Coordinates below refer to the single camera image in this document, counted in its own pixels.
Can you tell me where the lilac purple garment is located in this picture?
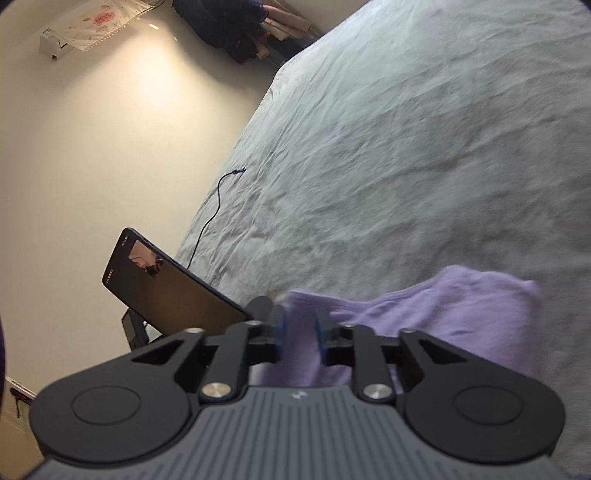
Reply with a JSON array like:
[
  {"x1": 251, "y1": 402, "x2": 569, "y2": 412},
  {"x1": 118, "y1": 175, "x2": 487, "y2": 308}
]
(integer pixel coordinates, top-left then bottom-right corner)
[{"x1": 252, "y1": 265, "x2": 542, "y2": 387}]

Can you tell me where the dark hanging clothes pile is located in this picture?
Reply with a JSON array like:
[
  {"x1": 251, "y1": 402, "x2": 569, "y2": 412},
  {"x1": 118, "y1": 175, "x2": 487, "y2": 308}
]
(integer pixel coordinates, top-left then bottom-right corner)
[{"x1": 172, "y1": 0, "x2": 320, "y2": 66}]

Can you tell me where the black smartphone on stand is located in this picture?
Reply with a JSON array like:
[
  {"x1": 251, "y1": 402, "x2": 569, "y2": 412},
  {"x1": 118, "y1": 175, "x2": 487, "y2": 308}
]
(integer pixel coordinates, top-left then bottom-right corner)
[{"x1": 102, "y1": 227, "x2": 252, "y2": 336}]

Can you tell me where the black phone stand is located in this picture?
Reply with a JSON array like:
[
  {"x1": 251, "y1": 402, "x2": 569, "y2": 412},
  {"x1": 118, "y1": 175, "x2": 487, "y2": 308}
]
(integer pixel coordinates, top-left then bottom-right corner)
[{"x1": 121, "y1": 309, "x2": 161, "y2": 351}]

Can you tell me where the grey bed cover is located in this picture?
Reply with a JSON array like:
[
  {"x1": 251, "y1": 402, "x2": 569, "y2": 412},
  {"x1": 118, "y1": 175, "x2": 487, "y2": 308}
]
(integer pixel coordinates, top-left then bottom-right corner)
[{"x1": 177, "y1": 1, "x2": 590, "y2": 473}]

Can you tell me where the thin black cable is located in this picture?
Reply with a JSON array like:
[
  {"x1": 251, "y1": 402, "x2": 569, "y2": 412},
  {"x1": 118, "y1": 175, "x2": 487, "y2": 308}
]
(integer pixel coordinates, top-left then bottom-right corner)
[{"x1": 184, "y1": 167, "x2": 247, "y2": 270}]

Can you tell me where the wall calendar poster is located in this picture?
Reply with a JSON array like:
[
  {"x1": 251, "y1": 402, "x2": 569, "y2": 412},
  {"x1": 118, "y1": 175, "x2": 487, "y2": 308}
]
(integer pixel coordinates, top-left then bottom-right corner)
[{"x1": 43, "y1": 0, "x2": 153, "y2": 51}]

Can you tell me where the white wall box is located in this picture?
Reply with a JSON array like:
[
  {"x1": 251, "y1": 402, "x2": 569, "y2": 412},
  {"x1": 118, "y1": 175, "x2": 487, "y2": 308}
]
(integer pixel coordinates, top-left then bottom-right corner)
[{"x1": 39, "y1": 28, "x2": 73, "y2": 61}]

